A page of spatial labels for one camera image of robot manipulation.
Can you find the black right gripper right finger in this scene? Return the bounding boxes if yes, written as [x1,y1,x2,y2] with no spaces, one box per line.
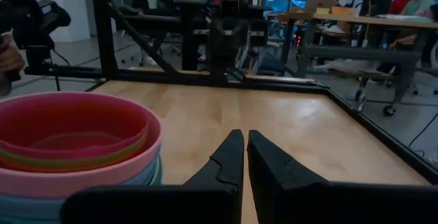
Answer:
[247,129,330,224]

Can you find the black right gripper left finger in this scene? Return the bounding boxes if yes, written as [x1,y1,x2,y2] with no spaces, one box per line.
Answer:
[183,129,245,224]

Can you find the mint green large bowl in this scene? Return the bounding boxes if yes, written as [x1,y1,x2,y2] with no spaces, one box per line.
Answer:
[150,164,164,186]

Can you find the pink large bowl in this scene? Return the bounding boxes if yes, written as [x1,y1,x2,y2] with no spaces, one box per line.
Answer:
[0,91,164,199]

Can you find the lime green plastic bowl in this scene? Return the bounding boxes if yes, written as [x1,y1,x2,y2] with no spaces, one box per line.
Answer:
[0,127,150,167]

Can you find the orange plastic bowl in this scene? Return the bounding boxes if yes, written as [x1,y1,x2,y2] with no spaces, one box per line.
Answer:
[0,133,151,174]

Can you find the light blue large bowl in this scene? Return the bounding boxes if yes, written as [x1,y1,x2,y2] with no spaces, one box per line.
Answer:
[0,155,162,224]

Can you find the wooden top workbench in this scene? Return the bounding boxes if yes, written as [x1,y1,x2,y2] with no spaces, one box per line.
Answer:
[279,10,438,117]

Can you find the brown cardboard box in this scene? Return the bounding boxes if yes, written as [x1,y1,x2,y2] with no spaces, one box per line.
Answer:
[305,0,339,13]

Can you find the person's hand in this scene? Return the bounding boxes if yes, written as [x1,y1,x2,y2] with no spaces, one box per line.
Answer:
[0,34,27,82]

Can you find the black device on stand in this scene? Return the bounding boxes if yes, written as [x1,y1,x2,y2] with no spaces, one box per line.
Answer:
[0,0,72,78]

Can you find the black floor cable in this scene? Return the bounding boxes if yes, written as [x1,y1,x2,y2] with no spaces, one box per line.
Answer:
[408,110,438,149]

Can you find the black table frame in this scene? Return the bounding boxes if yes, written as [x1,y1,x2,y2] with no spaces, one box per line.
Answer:
[23,0,438,184]

